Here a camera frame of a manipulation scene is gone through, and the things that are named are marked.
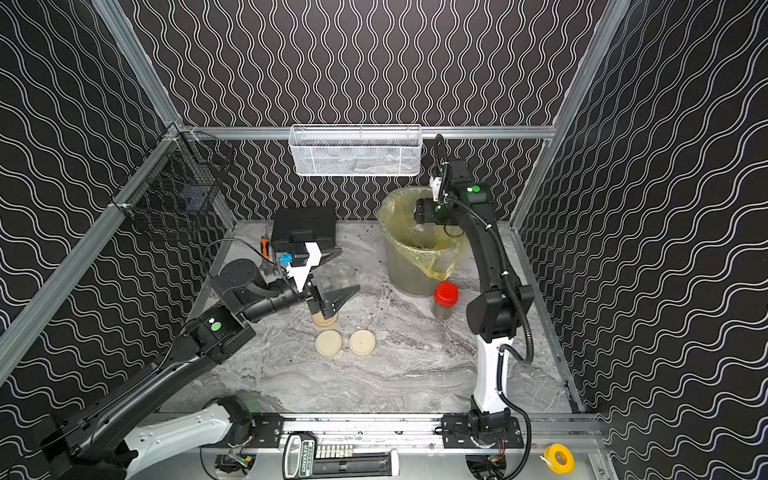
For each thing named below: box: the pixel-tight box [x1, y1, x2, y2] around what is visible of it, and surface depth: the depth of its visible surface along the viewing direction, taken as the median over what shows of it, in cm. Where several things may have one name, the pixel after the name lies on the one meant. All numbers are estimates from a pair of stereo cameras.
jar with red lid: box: [432, 281, 459, 320], surface depth 90 cm
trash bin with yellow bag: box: [377, 186, 468, 297], surface depth 89 cm
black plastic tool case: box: [272, 206, 336, 253], surface depth 121 cm
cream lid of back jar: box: [315, 330, 342, 356], surface depth 90 cm
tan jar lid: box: [312, 310, 339, 327], surface depth 94 cm
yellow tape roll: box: [544, 443, 575, 474], surface depth 71 cm
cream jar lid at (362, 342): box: [349, 329, 376, 355], surface depth 90 cm
